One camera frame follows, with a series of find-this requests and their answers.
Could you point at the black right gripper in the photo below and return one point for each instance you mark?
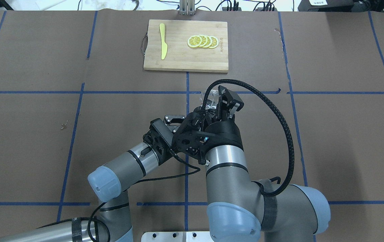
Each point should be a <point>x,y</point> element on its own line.
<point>226,133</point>

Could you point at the lemon slice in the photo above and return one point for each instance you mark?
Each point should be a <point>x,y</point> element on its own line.
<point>215,42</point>
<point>204,40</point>
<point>194,41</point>
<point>210,41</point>

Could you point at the clear glass beaker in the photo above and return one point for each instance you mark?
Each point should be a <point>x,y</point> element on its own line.
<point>213,99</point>

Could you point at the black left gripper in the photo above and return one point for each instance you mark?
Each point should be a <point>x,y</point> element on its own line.
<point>174,120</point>

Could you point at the bamboo cutting board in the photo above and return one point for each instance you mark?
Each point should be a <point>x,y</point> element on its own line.
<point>180,57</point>

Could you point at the yellow plastic knife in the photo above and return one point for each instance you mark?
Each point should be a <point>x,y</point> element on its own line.
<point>164,46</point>

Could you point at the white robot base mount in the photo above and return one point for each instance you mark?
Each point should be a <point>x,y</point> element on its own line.
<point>177,236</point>

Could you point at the aluminium frame post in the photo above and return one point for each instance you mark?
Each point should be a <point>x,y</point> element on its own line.
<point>187,7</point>

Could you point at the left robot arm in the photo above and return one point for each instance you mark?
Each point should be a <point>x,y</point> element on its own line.
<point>111,221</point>

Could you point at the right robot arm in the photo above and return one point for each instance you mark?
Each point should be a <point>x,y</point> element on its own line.
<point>240,209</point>

